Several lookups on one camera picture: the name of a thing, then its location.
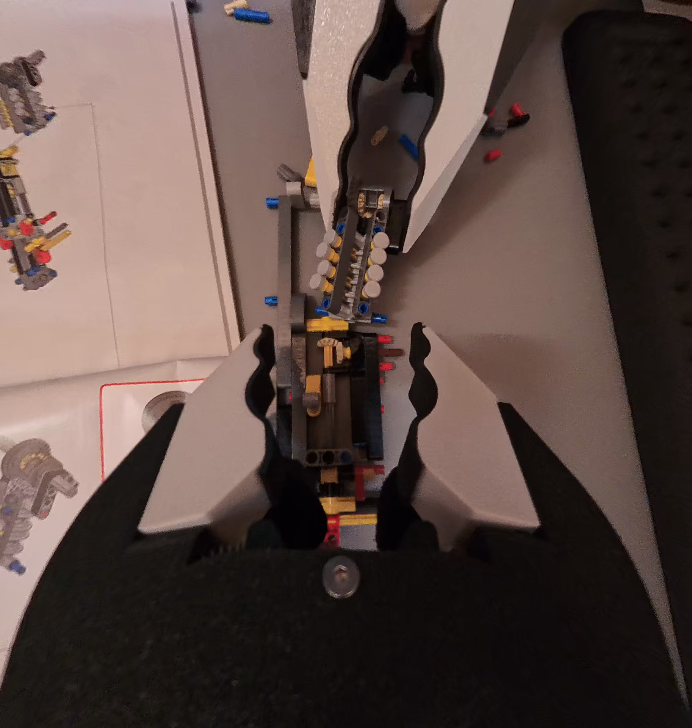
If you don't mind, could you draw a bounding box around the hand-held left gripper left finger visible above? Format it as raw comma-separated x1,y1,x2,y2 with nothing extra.
137,323,330,549

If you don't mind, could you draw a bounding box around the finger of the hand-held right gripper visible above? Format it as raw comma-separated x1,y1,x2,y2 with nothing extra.
302,0,396,226
402,0,518,254

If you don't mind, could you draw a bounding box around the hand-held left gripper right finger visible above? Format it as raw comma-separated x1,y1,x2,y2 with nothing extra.
376,321,541,551

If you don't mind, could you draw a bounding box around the brick-built car chassis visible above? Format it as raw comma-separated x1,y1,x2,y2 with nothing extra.
263,188,406,549

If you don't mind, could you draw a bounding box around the brick-built engine block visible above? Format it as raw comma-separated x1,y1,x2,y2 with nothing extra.
309,188,406,325

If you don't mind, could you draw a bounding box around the black perforated pad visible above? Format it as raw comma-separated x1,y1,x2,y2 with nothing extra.
561,11,692,706

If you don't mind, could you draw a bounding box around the building instruction booklet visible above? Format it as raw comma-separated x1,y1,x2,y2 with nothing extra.
0,0,241,661

